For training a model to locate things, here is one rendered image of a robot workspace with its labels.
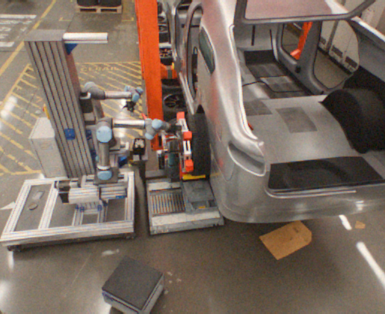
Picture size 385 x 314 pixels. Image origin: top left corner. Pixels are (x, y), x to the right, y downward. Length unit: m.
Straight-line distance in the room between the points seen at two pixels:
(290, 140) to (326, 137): 0.39
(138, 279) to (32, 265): 1.21
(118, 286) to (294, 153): 2.04
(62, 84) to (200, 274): 2.14
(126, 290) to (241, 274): 1.15
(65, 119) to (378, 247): 3.39
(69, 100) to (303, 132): 2.27
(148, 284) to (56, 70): 1.87
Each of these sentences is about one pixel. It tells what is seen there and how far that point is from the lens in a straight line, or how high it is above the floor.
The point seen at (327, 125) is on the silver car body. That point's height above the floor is 1.03.
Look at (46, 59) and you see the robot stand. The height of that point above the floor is 1.90.
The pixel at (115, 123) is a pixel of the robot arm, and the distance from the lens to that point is 2.68.
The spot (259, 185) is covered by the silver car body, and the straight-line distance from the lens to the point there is 2.26.
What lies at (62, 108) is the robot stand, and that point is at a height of 1.48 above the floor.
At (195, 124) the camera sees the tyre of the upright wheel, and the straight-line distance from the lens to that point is 3.04.
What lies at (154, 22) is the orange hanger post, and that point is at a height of 1.98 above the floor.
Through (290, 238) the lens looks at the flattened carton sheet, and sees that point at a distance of 3.67.
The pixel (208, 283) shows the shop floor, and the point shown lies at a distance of 3.23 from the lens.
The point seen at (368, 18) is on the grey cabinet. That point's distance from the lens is 7.28.
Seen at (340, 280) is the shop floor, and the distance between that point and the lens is 3.58.
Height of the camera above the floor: 2.84
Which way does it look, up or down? 40 degrees down
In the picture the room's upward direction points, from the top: 1 degrees clockwise
